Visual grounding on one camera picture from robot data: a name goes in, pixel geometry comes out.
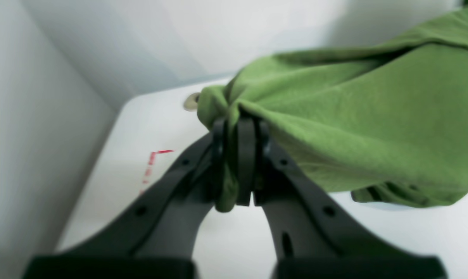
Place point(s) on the olive green t-shirt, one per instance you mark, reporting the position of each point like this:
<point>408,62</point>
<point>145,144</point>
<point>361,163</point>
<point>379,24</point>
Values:
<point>389,122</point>

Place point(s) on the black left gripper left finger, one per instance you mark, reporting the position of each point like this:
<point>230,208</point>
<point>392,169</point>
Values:
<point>154,237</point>

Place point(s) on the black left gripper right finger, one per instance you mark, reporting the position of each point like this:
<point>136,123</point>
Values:
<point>314,237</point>

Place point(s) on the right table cable grommet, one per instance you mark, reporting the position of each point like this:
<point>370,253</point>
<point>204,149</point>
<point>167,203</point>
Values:
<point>191,102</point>

